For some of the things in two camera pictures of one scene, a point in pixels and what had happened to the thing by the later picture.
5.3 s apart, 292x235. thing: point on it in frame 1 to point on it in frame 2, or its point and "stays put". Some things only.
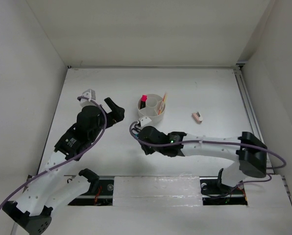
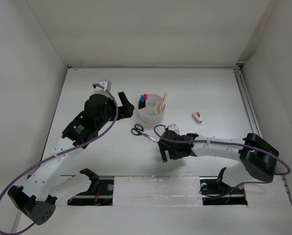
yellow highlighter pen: x=163 y=103 stays put
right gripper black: x=148 y=150 to x=172 y=155
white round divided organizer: x=153 y=105 stays put
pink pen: x=158 y=111 stays put
